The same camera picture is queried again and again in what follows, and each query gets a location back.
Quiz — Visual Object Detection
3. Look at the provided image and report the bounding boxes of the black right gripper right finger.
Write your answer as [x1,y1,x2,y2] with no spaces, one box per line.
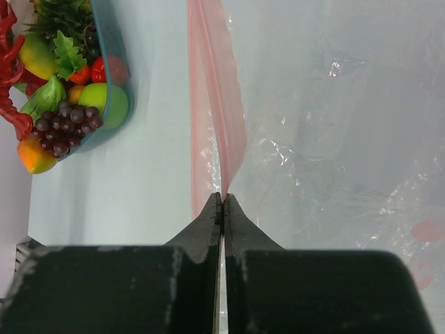
[223,194,433,333]

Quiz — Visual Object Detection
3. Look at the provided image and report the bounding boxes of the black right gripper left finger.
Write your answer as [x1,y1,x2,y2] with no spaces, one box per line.
[1,193,222,333]

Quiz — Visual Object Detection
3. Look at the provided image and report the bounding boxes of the clear zip bag pink dots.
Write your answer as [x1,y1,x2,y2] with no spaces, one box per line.
[186,1,444,294]

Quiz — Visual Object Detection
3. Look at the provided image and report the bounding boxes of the orange yellow toy peach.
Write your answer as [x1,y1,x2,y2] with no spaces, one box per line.
[17,136,58,175]

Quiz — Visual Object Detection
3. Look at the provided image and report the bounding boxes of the purple grape bunch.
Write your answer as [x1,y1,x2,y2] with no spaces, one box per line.
[31,100,104,159]

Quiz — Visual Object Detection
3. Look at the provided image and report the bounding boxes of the green toy leaf vegetable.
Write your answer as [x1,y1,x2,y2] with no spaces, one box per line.
[19,74,67,122]

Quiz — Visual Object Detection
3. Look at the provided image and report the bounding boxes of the red toy lobster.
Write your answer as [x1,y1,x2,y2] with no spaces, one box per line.
[1,1,33,141]

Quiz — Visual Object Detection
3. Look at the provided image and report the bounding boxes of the teal plastic food tray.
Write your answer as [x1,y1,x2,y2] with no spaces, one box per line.
[40,1,134,161]

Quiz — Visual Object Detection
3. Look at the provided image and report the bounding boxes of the green toy apple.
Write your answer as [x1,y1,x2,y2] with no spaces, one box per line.
[79,83,129,129]

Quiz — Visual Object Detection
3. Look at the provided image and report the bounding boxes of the orange red toy pepper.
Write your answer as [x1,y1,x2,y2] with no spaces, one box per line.
[69,65,91,86]

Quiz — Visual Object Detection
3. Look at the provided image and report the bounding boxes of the yellow green toy mango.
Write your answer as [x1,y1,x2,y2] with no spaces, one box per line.
[19,34,58,80]

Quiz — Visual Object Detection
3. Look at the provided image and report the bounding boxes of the toy pineapple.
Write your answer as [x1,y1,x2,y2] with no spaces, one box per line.
[26,0,92,48]

